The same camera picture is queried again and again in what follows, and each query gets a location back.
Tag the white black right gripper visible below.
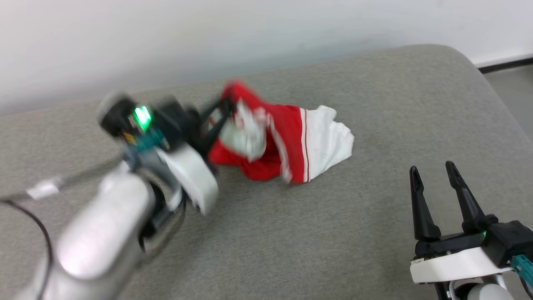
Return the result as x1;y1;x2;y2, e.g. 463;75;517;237
409;161;517;285

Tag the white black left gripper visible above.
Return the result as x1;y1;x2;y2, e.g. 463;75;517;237
157;97;234;215

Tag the red and white garment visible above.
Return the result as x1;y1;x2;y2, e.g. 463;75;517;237
208;80;355;185

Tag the grey fabric sofa cushion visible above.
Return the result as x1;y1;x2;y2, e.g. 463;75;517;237
0;44;533;300

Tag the black round left gripper motor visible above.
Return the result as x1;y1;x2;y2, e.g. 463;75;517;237
97;92;139;138

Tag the teal left camera connector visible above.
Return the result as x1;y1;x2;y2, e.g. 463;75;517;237
132;128;168;153

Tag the teal camera connector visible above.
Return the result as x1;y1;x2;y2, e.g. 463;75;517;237
510;254;533;293
132;128;168;153

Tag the teal right camera connector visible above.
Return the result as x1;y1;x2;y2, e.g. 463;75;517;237
510;254;533;293

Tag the black wall baseboard strip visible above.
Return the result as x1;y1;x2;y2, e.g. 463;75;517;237
478;57;533;74

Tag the grey cable with white label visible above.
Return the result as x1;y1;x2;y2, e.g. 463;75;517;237
0;156;125;203

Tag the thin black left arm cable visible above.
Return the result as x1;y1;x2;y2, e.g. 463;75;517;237
0;199;54;300

